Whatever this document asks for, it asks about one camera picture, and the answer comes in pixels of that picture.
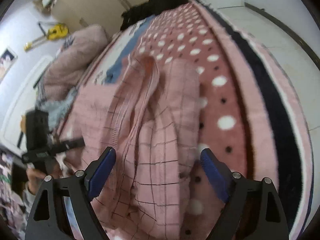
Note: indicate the person's left forearm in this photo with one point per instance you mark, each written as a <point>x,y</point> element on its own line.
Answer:
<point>28,193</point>

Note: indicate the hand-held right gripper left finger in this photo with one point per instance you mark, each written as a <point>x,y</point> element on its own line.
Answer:
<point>102,172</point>

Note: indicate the white headboard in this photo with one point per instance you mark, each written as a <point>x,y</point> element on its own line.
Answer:
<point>22,92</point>

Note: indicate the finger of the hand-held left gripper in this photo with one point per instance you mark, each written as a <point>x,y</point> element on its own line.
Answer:
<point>70,145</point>

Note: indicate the yellow guitar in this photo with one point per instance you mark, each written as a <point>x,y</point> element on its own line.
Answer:
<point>57,31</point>

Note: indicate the printed blanket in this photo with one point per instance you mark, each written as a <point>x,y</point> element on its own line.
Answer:
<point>225,92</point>

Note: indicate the pink striped duvet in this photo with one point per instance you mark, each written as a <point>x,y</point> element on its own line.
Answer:
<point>75,62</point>

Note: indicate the light blue cloth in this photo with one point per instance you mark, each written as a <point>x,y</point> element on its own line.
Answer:
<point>60,110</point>

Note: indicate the wall poster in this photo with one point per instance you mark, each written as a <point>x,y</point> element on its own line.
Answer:
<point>7,62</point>

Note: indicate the black clothing pile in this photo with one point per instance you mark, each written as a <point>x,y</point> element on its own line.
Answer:
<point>160,2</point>

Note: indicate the cluttered shelf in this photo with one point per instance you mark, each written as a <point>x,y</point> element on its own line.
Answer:
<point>10,172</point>

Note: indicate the cream wardrobe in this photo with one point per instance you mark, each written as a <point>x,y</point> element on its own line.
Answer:
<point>100,0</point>

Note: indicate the person's left hand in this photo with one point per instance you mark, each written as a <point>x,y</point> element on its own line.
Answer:
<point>33,176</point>

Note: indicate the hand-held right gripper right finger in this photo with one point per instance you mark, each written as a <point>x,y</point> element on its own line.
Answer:
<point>215,175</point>

